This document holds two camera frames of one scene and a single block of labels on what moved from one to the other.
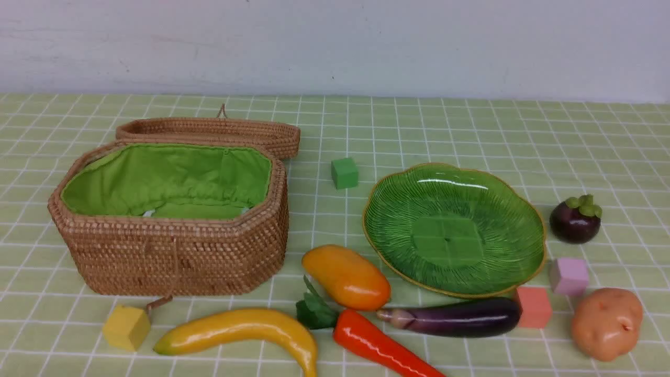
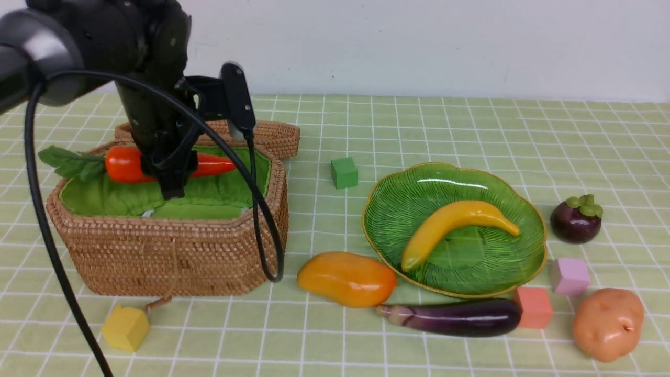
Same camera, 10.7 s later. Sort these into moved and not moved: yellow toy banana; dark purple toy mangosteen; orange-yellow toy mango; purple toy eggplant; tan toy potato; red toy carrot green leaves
Moved: yellow toy banana; red toy carrot green leaves
Not moved: dark purple toy mangosteen; orange-yellow toy mango; tan toy potato; purple toy eggplant
